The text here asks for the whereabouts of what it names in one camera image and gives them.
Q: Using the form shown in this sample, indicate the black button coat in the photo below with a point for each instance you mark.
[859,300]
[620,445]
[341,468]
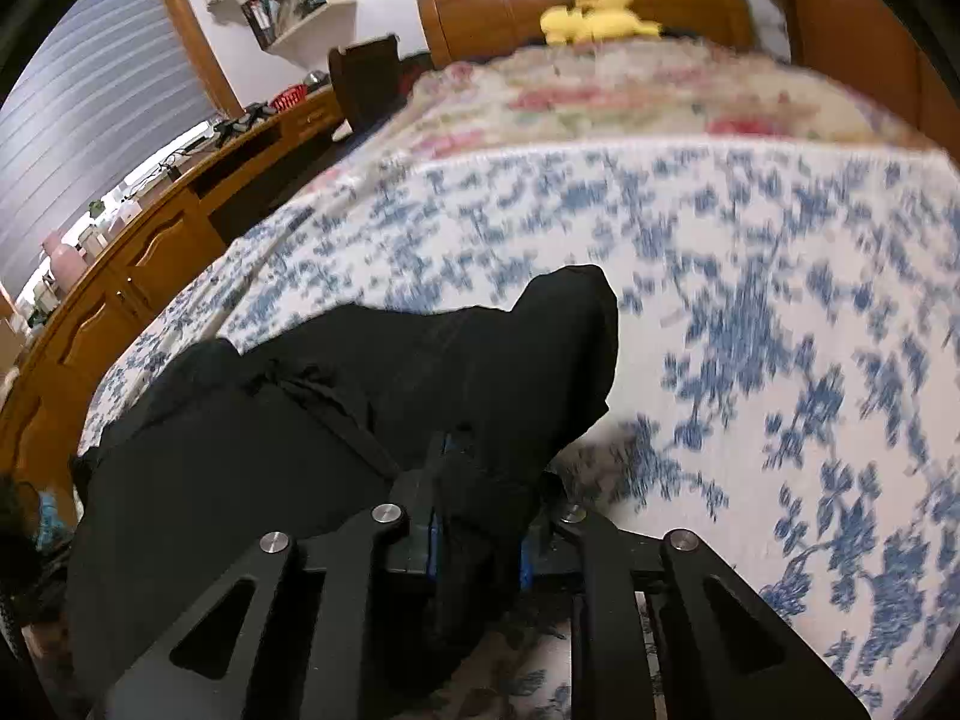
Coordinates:
[300,427]

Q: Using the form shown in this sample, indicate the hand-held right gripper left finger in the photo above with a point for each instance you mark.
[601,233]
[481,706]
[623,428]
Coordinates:
[433,547]

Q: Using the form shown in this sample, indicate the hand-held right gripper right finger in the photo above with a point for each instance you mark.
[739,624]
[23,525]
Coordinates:
[529,562]

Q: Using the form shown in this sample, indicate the grey striped window blind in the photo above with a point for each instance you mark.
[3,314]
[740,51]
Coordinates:
[97,105]

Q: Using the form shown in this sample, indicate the pink container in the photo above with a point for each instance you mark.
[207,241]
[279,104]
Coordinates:
[64,255]

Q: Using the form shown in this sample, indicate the wooden louvered wardrobe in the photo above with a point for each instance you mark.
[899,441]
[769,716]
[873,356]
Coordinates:
[862,37]

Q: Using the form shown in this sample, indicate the red floral beige blanket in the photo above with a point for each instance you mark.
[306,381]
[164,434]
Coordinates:
[600,97]

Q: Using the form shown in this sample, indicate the wooden desk with cabinets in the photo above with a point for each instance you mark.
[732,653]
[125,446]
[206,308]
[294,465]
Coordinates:
[150,255]

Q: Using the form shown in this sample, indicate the wooden bed headboard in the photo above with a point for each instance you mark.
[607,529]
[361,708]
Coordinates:
[495,7]

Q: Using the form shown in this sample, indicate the dark wooden chair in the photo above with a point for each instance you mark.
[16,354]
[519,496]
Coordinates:
[371,82]

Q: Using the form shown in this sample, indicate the yellow plush toy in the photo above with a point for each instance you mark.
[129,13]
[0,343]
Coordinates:
[592,19]

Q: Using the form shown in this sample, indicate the red basket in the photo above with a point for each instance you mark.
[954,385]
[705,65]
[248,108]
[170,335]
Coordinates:
[289,97]

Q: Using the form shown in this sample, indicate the blue floral white quilt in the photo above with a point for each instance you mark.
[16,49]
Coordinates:
[750,315]

